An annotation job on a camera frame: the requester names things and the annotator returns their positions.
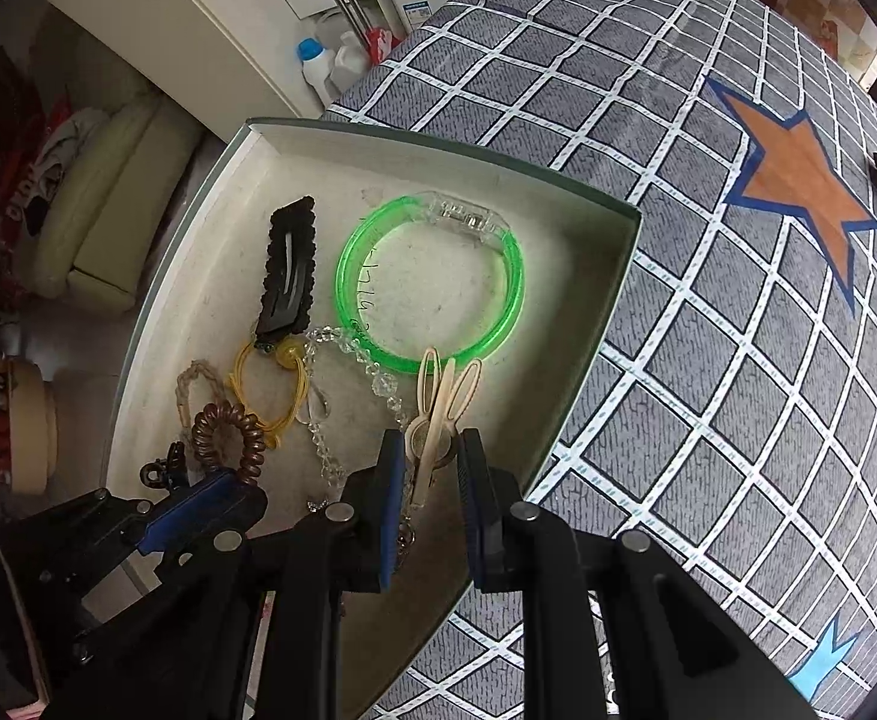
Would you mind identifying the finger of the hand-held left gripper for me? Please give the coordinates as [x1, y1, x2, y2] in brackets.
[55, 487, 184, 541]
[140, 467, 268, 557]

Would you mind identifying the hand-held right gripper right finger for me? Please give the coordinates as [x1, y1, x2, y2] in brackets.
[457, 429, 819, 720]

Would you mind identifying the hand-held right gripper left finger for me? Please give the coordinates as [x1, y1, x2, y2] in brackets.
[48, 431, 409, 720]

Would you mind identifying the beige rabbit hair clip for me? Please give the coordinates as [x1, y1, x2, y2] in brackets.
[404, 347, 484, 508]

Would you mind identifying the beige braided hair tie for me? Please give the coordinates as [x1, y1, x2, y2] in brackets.
[175, 360, 218, 428]

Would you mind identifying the clear crystal bead chain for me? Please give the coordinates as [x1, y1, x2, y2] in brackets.
[304, 324, 418, 563]

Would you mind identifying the white box with green rim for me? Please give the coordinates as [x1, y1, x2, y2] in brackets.
[99, 117, 643, 720]

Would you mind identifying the beige round stool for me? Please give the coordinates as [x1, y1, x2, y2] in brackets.
[3, 358, 60, 496]

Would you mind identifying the black snap hair clip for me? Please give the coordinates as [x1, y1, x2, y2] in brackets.
[256, 197, 318, 338]

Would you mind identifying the green translucent bangle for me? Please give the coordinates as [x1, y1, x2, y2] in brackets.
[334, 191, 527, 376]

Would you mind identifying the grey checked star tablecloth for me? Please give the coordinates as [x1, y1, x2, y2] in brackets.
[318, 0, 877, 720]

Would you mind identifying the cream sofa cushion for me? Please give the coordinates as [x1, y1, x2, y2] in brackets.
[29, 94, 206, 316]

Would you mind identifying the red printed bag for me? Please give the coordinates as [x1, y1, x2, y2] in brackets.
[0, 45, 113, 260]

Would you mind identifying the white bottle with blue cap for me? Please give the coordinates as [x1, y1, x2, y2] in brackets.
[295, 37, 339, 110]

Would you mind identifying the white plastic bottle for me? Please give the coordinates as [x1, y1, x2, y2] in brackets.
[329, 30, 376, 95]

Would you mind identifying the white cabinet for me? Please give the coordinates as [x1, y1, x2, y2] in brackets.
[22, 0, 387, 145]

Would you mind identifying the brown spiral hair tie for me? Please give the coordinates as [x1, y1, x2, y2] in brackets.
[190, 403, 268, 482]

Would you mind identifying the yellow hair tie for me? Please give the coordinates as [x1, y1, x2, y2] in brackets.
[229, 337, 312, 445]

